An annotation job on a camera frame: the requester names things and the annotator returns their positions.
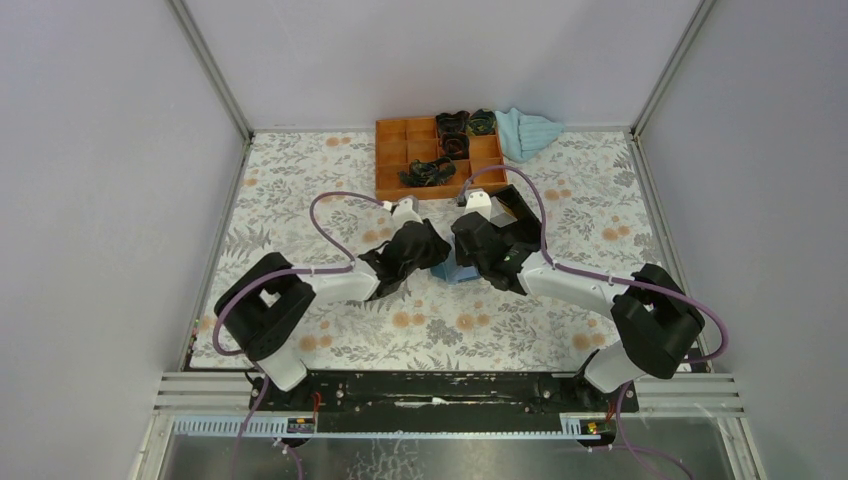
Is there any blue leather card holder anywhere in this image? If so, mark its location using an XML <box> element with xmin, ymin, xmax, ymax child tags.
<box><xmin>430</xmin><ymin>258</ymin><xmax>480</xmax><ymax>285</ymax></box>

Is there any orange compartment tray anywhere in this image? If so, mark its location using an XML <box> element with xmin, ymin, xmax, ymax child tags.
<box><xmin>375</xmin><ymin>109</ymin><xmax>507</xmax><ymax>201</ymax></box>

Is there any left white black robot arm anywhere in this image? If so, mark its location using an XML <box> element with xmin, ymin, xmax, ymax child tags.
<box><xmin>213</xmin><ymin>220</ymin><xmax>451</xmax><ymax>411</ymax></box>

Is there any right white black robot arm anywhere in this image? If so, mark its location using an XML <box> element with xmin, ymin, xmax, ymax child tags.
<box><xmin>451</xmin><ymin>212</ymin><xmax>704</xmax><ymax>412</ymax></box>

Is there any white card in box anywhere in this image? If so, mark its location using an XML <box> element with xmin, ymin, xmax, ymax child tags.
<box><xmin>489</xmin><ymin>201</ymin><xmax>517</xmax><ymax>228</ymax></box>

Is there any black card box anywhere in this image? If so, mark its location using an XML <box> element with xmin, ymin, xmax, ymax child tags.
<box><xmin>490</xmin><ymin>185</ymin><xmax>541</xmax><ymax>251</ymax></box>

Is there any black tangled band pile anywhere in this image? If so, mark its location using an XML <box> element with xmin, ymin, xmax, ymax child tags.
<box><xmin>397</xmin><ymin>157</ymin><xmax>457</xmax><ymax>188</ymax></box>

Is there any black rolled band centre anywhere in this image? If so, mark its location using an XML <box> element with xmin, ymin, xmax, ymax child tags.
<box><xmin>440</xmin><ymin>132</ymin><xmax>470</xmax><ymax>160</ymax></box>

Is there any black rolled band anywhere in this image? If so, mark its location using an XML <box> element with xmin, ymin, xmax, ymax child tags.
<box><xmin>440</xmin><ymin>132</ymin><xmax>470</xmax><ymax>160</ymax></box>
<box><xmin>466</xmin><ymin>109</ymin><xmax>497</xmax><ymax>137</ymax></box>
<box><xmin>435</xmin><ymin>110</ymin><xmax>470</xmax><ymax>137</ymax></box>

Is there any light blue folded cloth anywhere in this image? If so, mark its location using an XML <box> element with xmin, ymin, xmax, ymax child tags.
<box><xmin>494</xmin><ymin>108</ymin><xmax>566</xmax><ymax>163</ymax></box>

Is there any black rolled band left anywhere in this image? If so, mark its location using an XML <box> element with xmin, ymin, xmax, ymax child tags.
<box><xmin>435</xmin><ymin>110</ymin><xmax>470</xmax><ymax>137</ymax></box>

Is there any black rolled band top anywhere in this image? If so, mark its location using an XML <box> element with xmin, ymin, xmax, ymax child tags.
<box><xmin>466</xmin><ymin>109</ymin><xmax>497</xmax><ymax>137</ymax></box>

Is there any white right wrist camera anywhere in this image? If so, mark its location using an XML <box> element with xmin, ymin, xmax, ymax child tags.
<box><xmin>463</xmin><ymin>189</ymin><xmax>492</xmax><ymax>220</ymax></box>

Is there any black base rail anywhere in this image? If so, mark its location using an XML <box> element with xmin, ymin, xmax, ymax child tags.
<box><xmin>249</xmin><ymin>370</ymin><xmax>639</xmax><ymax>434</ymax></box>

